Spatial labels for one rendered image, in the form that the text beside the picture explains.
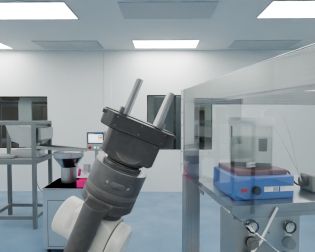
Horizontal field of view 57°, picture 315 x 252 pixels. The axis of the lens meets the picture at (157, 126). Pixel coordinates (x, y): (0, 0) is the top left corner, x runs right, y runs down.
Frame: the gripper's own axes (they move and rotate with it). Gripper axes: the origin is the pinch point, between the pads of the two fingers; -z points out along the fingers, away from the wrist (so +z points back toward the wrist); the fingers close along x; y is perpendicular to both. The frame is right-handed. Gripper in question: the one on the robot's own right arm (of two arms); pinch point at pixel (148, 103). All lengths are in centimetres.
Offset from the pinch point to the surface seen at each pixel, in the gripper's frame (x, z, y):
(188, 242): -46, 47, 58
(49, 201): 16, 154, 279
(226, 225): -43, 26, 33
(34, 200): 37, 196, 355
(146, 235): -116, 171, 306
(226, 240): -45, 31, 33
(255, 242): -49, 26, 25
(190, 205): -41, 33, 60
